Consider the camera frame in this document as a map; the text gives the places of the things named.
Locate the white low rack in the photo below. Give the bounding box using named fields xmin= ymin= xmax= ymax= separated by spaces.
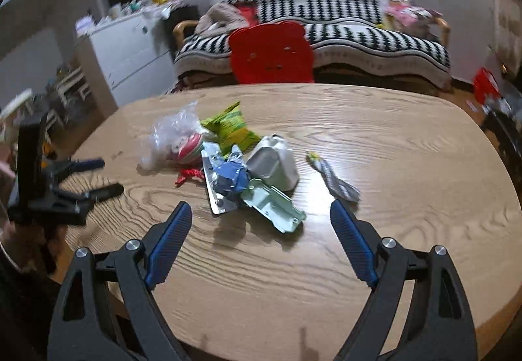
xmin=0 ymin=66 xmax=92 ymax=137

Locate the person's left hand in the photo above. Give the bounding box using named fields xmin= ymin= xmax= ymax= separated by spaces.
xmin=0 ymin=221 xmax=46 ymax=266

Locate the silver striped wrapper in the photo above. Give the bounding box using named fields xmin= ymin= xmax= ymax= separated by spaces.
xmin=307 ymin=151 xmax=362 ymax=203

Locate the white crushed carton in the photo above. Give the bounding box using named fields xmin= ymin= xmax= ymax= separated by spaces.
xmin=246 ymin=133 xmax=300 ymax=191

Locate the green snack packet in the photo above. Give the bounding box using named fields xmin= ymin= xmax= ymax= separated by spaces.
xmin=201 ymin=101 xmax=262 ymax=152

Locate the red candy wrapper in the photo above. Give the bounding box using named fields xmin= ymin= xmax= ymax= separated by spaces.
xmin=175 ymin=167 xmax=205 ymax=187

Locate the white drawer cabinet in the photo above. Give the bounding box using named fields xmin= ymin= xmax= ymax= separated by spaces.
xmin=75 ymin=12 xmax=177 ymax=109

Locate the dark side table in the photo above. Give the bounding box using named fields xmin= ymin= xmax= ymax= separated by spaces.
xmin=480 ymin=98 xmax=522 ymax=170

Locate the blue wrapper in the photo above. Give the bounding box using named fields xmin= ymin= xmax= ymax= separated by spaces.
xmin=212 ymin=145 xmax=250 ymax=197

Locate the pale green carton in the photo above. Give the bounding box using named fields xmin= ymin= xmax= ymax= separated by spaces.
xmin=240 ymin=179 xmax=307 ymax=234

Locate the clear plastic bag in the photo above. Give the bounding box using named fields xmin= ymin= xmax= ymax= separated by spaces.
xmin=139 ymin=100 xmax=207 ymax=171

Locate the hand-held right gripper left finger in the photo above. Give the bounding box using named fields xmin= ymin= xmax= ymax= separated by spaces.
xmin=47 ymin=201 xmax=192 ymax=361

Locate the red plastic chair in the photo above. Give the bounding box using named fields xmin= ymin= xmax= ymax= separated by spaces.
xmin=227 ymin=21 xmax=315 ymax=85

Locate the beige clothes heap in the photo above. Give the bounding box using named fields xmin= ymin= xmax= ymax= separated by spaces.
xmin=194 ymin=1 xmax=250 ymax=36

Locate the pink items heap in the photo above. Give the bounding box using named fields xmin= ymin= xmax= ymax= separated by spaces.
xmin=381 ymin=0 xmax=443 ymax=33

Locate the red plastic stool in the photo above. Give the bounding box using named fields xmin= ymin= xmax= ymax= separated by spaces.
xmin=472 ymin=67 xmax=500 ymax=105

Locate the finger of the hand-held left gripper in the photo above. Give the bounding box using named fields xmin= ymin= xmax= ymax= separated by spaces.
xmin=61 ymin=182 xmax=125 ymax=207
xmin=44 ymin=158 xmax=105 ymax=183

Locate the black and white patterned sofa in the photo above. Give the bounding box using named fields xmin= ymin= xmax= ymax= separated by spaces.
xmin=173 ymin=0 xmax=452 ymax=91

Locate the silver foil wrapper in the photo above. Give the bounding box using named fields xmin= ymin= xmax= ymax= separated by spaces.
xmin=201 ymin=142 xmax=242 ymax=215

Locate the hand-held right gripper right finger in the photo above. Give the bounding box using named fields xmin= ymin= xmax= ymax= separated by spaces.
xmin=330 ymin=200 xmax=479 ymax=361

